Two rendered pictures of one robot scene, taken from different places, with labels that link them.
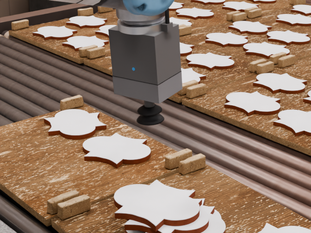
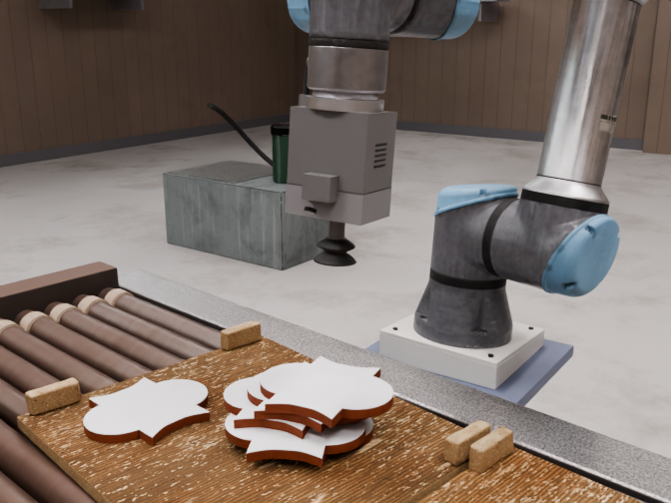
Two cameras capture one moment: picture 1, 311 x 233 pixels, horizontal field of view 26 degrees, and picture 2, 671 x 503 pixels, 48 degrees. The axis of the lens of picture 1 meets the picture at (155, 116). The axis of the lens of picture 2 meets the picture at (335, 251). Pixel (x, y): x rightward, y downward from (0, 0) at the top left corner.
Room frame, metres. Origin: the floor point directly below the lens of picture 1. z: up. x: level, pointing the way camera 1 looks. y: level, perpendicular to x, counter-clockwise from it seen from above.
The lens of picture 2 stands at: (1.69, -0.07, 1.36)
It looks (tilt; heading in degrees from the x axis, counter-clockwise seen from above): 16 degrees down; 174
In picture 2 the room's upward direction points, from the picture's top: straight up
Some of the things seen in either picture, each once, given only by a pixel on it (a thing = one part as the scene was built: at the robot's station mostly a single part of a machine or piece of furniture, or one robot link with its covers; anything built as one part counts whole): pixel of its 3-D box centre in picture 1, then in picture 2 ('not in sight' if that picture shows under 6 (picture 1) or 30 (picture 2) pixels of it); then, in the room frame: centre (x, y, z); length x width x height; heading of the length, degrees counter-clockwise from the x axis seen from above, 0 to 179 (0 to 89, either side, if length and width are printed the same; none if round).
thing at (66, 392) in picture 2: not in sight; (53, 396); (0.86, -0.31, 0.95); 0.06 x 0.02 x 0.03; 127
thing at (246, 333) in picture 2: not in sight; (241, 334); (0.70, -0.10, 0.95); 0.06 x 0.02 x 0.03; 127
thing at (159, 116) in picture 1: (149, 111); (335, 248); (0.96, 0.01, 1.15); 0.04 x 0.04 x 0.02
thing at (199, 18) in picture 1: (168, 14); not in sight; (2.38, -0.05, 0.94); 0.41 x 0.35 x 0.04; 42
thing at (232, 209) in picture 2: not in sight; (243, 174); (-3.02, -0.16, 0.48); 1.00 x 0.80 x 0.96; 48
